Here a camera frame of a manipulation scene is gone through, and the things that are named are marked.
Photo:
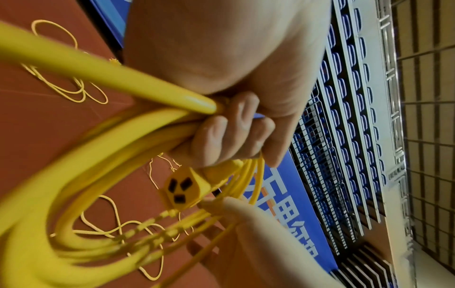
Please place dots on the person's right hand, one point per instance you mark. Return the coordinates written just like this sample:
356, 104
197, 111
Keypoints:
270, 253

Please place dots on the person's left hand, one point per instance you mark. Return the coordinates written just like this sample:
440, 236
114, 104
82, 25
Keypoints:
234, 50

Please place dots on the blue banner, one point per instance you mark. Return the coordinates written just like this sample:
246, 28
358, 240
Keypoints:
298, 225

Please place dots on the rows of blue seats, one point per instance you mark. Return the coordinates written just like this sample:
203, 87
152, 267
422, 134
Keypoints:
348, 124

